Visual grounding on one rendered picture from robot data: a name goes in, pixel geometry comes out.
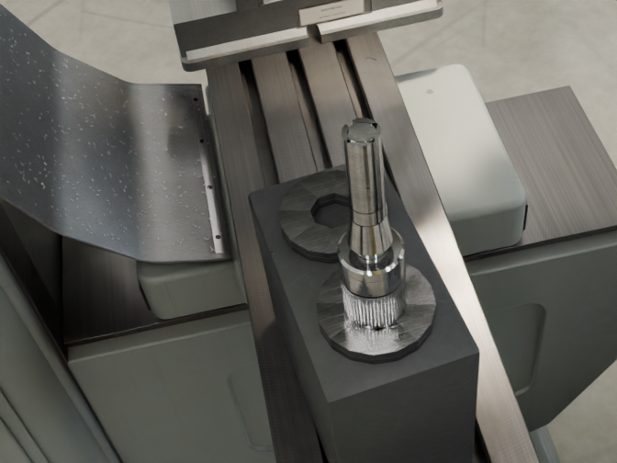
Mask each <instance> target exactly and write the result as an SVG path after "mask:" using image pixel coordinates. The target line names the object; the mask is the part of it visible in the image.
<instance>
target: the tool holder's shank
mask: <svg viewBox="0 0 617 463"><path fill-rule="evenodd" d="M352 123H353V125H351V126H350V127H349V126H348V125H346V124H345V125H344V126H343V128H342V150H343V159H344V167H345V176H346V185H347V194H348V202H349V211H350V217H349V224H348V232H347V243H348V245H349V247H350V248H351V249H352V250H353V251H354V252H356V253H357V254H358V255H359V256H361V257H363V258H365V259H375V258H378V257H379V256H381V255H382V254H383V253H384V252H385V251H386V250H387V249H388V248H389V246H390V245H391V244H392V241H393V233H392V231H391V227H390V224H389V221H388V217H387V212H386V200H385V184H384V168H383V153H382V138H381V128H380V126H379V125H378V123H376V122H375V121H374V120H372V119H365V118H359V119H353V120H352Z"/></svg>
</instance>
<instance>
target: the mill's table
mask: <svg viewBox="0 0 617 463"><path fill-rule="evenodd" d="M308 44H309V47H305V48H301V49H296V50H292V51H284V52H280V53H276V54H272V55H267V56H263V57H259V58H254V59H250V60H246V61H241V62H234V63H230V64H225V65H221V66H217V67H212V68H208V69H206V73H207V78H208V88H209V93H210V98H211V103H212V108H213V113H214V119H215V124H216V129H217V134H218V139H219V148H220V154H221V160H222V164H223V170H224V175H225V180H226V185H227V190H228V196H229V201H230V210H231V216H232V220H233V226H234V231H235V236H236V242H237V246H238V252H239V257H240V262H241V271H242V277H243V282H244V287H245V292H246V298H247V303H248V308H249V313H250V318H251V324H252V333H253V339H254V343H255V349H256V354H257V359H258V364H259V369H260V375H261V380H262V385H263V390H264V399H265V405H266V410H267V415H268V421H269V425H270V431H271V437H272V441H273V447H274V452H275V461H276V463H329V462H328V459H327V457H326V454H325V452H324V449H323V446H322V443H321V441H320V437H319V434H318V432H317V429H316V426H315V424H314V422H313V419H312V416H311V413H310V411H309V407H308V404H307V402H306V399H305V396H304V393H303V391H302V388H301V386H300V383H299V381H298V378H297V373H296V371H295V369H294V366H293V363H292V361H291V358H290V355H289V353H288V350H287V348H286V343H285V340H284V338H283V335H282V333H281V330H280V328H279V325H278V322H277V319H276V317H275V311H274V307H273V303H272V299H271V295H270V291H269V287H268V283H267V279H266V274H265V271H264V263H263V259H262V255H261V251H260V247H259V243H258V239H257V235H256V230H255V227H254V223H253V218H252V212H251V207H250V203H249V199H248V196H249V194H250V193H251V192H253V191H256V190H260V189H263V188H266V187H269V186H274V185H277V184H281V183H284V182H286V181H290V180H293V179H296V178H299V177H302V176H305V175H310V174H314V173H317V172H319V171H323V170H326V169H329V168H332V167H335V166H338V165H341V164H344V159H343V150H342V128H343V126H344V125H345V124H346V125H348V126H349V127H350V126H351V125H353V123H352V120H353V119H359V118H365V119H372V120H374V121H375V122H376V123H378V125H379V126H380V128H381V138H382V153H383V166H384V168H385V170H386V172H387V175H388V177H389V179H390V181H391V182H392V184H393V186H394V188H395V189H396V191H397V193H398V196H399V198H400V199H401V201H402V203H403V205H404V207H405V209H406V211H407V212H408V214H409V216H410V218H411V220H412V222H413V224H414V226H415V228H416V230H417V232H418V234H419V235H420V237H421V239H422V241H423V243H424V245H425V247H426V249H427V251H428V253H429V254H430V256H431V258H432V260H433V262H434V264H435V266H436V268H437V270H438V271H439V273H440V275H441V277H442V279H443V282H444V284H445V285H446V287H447V288H448V290H449V292H450V294H451V296H452V298H453V300H454V303H455V305H456V306H457V308H458V309H459V311H460V313H461V315H462V317H463V319H464V321H465V323H466V325H467V327H468V329H469V331H470V332H471V334H472V336H473V338H474V340H475V342H476V343H477V346H478V348H479V350H480V358H479V370H478V383H477V408H476V420H475V433H474V446H473V459H472V463H541V461H540V459H539V457H538V454H537V452H536V449H535V447H534V444H533V440H532V438H531V435H530V433H529V430H528V427H527V425H526V422H525V421H524V418H523V415H522V411H521V408H520V406H519V403H518V401H517V399H516V396H515V394H514V391H513V388H512V386H511V384H510V380H509V377H508V375H507V372H506V369H505V367H504V365H503V362H502V360H501V357H500V354H499V350H498V348H497V346H496V343H495V341H494V338H493V335H492V333H491V331H490V329H489V326H488V322H487V319H486V316H485V314H484V311H483V309H482V307H481V304H480V302H479V299H478V296H477V293H476V290H475V288H474V285H473V282H472V280H471V277H470V275H469V273H468V270H467V268H466V263H465V261H464V258H463V256H462V254H461V251H460V249H459V246H458V243H457V241H456V239H455V236H454V232H453V230H452V227H451V224H450V222H449V220H448V217H447V215H446V212H445V209H444V207H443V203H442V201H441V198H440V196H439V193H438V190H437V188H436V185H435V184H434V181H433V178H432V174H431V171H430V169H429V166H428V164H427V162H426V159H425V157H424V154H423V151H422V149H421V145H420V143H419V140H418V137H417V135H416V132H415V130H414V128H413V125H412V123H411V120H410V117H409V113H408V111H407V109H406V106H405V104H404V101H403V98H402V96H401V93H400V91H399V89H398V85H397V82H396V79H395V77H394V74H393V72H392V70H391V67H390V64H389V62H388V59H387V56H386V53H385V51H384V48H383V45H382V43H381V40H380V38H379V36H378V33H377V32H373V33H368V34H364V35H360V36H356V37H351V38H347V39H343V40H335V41H331V42H326V43H321V40H320V38H319V37H311V38H309V39H308Z"/></svg>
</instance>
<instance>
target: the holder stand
mask: <svg viewBox="0 0 617 463"><path fill-rule="evenodd" d="M383 168H384V166H383ZM384 184H385V200H386V212H387V217H388V221H389V224H390V227H391V228H393V229H394V230H396V231H397V232H398V233H399V235H400V236H401V237H402V239H403V242H404V246H405V267H406V292H407V306H406V309H405V311H404V313H403V315H402V316H401V318H400V319H399V320H398V321H396V322H395V323H393V324H391V325H389V326H388V327H384V328H379V329H369V328H365V327H362V326H360V325H358V324H356V323H354V322H353V321H352V320H351V319H350V318H349V317H348V316H347V314H346V312H345V309H344V304H343V296H342V283H341V276H340V268H339V261H338V254H337V246H338V243H339V240H340V239H341V237H342V236H343V235H344V234H345V233H346V232H347V231H348V224H349V217H350V211H349V202H348V194H347V185H346V176H345V167H344V164H341V165H338V166H335V167H332V168H329V169H326V170H323V171H319V172H317V173H314V174H310V175H305V176H302V177H299V178H296V179H293V180H290V181H286V182H284V183H281V184H277V185H274V186H269V187H266V188H263V189H260V190H256V191H253V192H251V193H250V194H249V196H248V199H249V203H250V207H251V212H252V218H253V223H254V227H255V230H256V235H257V239H258V243H259V247H260V251H261V255H262V259H263V263H264V271H265V274H266V279H267V283H268V287H269V291H270V295H271V299H272V303H273V307H274V311H275V317H276V319H277V322H278V325H279V328H280V330H281V333H282V335H283V338H284V340H285V343H286V348H287V350H288V353H289V355H290V358H291V361H292V363H293V366H294V369H295V371H296V373H297V378H298V381H299V383H300V386H301V388H302V391H303V393H304V396H305V399H306V402H307V404H308V408H309V411H310V413H311V416H312V419H313V422H314V424H315V426H316V429H317V432H318V434H319V437H320V441H321V443H322V446H323V449H324V452H325V454H326V457H327V459H328V462H329V463H472V459H473V446H474V433H475V420H476V408H477V383H478V370H479V358H480V350H479V348H478V346H477V343H476V342H475V340H474V338H473V336H472V334H471V332H470V331H469V329H468V327H467V325H466V323H465V321H464V319H463V317H462V315H461V313H460V311H459V309H458V308H457V306H456V305H455V303H454V300H453V298H452V296H451V294H450V292H449V290H448V288H447V287H446V285H445V284H444V282H443V279H442V277H441V275H440V273H439V271H438V270H437V268H436V266H435V264H434V262H433V260H432V258H431V256H430V254H429V253H428V251H427V249H426V247H425V245H424V243H423V241H422V239H421V237H420V235H419V234H418V232H417V230H416V228H415V226H414V224H413V222H412V220H411V218H410V216H409V214H408V212H407V211H406V209H405V207H404V205H403V203H402V201H401V199H400V198H399V196H398V193H397V191H396V189H395V188H394V186H393V184H392V182H391V181H390V179H389V177H388V175H387V172H386V170H385V168H384Z"/></svg>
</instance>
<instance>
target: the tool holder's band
mask: <svg viewBox="0 0 617 463"><path fill-rule="evenodd" d="M391 231H392V233H393V241H392V244H391V245H390V246H389V248H388V249H387V250H386V251H385V252H384V253H383V254H382V255H381V256H379V257H378V258H375V259H365V258H363V257H361V256H359V255H358V254H357V253H356V252H354V251H353V250H352V249H351V248H350V247H349V245H348V243H347V232H346V233H345V234H344V235H343V236H342V237H341V239H340V240H339V243H338V246H337V254H338V261H339V265H340V267H341V269H342V271H343V272H344V273H345V274H346V275H348V276H349V277H351V278H353V279H356V280H359V281H363V282H377V281H382V280H385V279H387V278H389V277H392V276H393V275H395V274H396V273H397V272H398V271H399V269H400V268H401V267H402V265H403V262H404V259H405V246H404V242H403V239H402V237H401V236H400V235H399V233H398V232H397V231H396V230H394V229H393V228H391Z"/></svg>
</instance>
